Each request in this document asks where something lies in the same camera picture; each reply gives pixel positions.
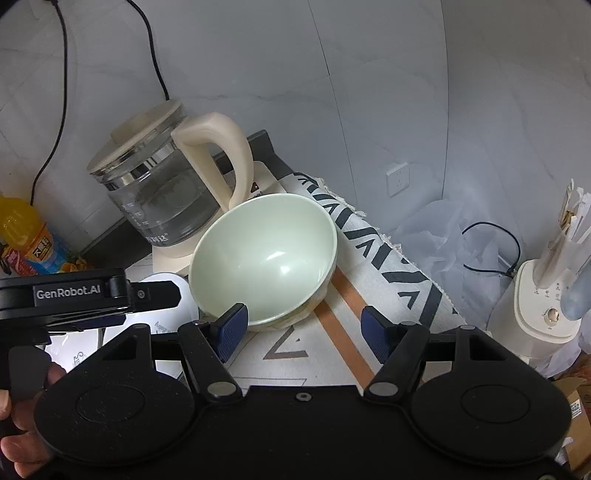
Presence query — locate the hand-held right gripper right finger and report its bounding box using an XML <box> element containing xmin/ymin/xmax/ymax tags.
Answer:
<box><xmin>361</xmin><ymin>305</ymin><xmax>532</xmax><ymax>402</ymax></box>

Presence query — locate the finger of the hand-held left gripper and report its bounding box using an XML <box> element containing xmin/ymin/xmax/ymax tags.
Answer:
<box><xmin>129</xmin><ymin>279</ymin><xmax>182</xmax><ymax>315</ymax></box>

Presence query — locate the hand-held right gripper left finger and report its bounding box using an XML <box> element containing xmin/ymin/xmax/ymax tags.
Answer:
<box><xmin>74</xmin><ymin>303</ymin><xmax>249</xmax><ymax>402</ymax></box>

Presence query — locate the white plate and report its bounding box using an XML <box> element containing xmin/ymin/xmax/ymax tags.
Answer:
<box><xmin>44</xmin><ymin>272</ymin><xmax>200</xmax><ymax>370</ymax></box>

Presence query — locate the beige bowl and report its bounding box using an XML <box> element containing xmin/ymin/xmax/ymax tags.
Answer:
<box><xmin>247</xmin><ymin>258</ymin><xmax>335</xmax><ymax>331</ymax></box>

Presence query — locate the pale green bowl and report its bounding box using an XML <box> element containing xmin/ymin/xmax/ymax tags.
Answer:
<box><xmin>189</xmin><ymin>193</ymin><xmax>339</xmax><ymax>329</ymax></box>

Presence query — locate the person's left hand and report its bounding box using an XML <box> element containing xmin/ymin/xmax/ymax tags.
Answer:
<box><xmin>0</xmin><ymin>362</ymin><xmax>66</xmax><ymax>478</ymax></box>

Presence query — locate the patterned woven cloth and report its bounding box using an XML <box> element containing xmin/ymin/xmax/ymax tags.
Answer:
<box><xmin>231</xmin><ymin>172</ymin><xmax>490</xmax><ymax>386</ymax></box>

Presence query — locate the orange juice bottle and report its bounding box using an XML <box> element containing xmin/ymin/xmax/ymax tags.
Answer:
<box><xmin>0</xmin><ymin>194</ymin><xmax>70</xmax><ymax>278</ymax></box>

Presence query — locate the clear plastic sheet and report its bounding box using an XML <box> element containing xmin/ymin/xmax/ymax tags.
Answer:
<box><xmin>392</xmin><ymin>194</ymin><xmax>555</xmax><ymax>333</ymax></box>

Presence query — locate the cream kettle base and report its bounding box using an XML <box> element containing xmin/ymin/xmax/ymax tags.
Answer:
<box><xmin>150</xmin><ymin>161</ymin><xmax>289</xmax><ymax>275</ymax></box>

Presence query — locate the white appliance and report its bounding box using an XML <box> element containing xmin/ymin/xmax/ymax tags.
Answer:
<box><xmin>489</xmin><ymin>258</ymin><xmax>583</xmax><ymax>370</ymax></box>

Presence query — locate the cardboard box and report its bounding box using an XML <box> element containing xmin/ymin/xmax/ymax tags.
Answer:
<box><xmin>551</xmin><ymin>376</ymin><xmax>591</xmax><ymax>472</ymax></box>

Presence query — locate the bundle of pale sticks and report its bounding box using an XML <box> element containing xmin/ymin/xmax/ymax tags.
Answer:
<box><xmin>536</xmin><ymin>178</ymin><xmax>591</xmax><ymax>289</ymax></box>

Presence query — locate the glass kettle with cream handle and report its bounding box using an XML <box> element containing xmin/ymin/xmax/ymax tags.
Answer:
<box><xmin>88</xmin><ymin>99</ymin><xmax>256</xmax><ymax>247</ymax></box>

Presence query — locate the white wall socket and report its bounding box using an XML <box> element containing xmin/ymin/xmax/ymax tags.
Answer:
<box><xmin>385</xmin><ymin>161</ymin><xmax>411</xmax><ymax>197</ymax></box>

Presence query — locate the thin black cable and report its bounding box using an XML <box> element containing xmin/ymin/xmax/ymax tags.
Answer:
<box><xmin>462</xmin><ymin>222</ymin><xmax>522</xmax><ymax>278</ymax></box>

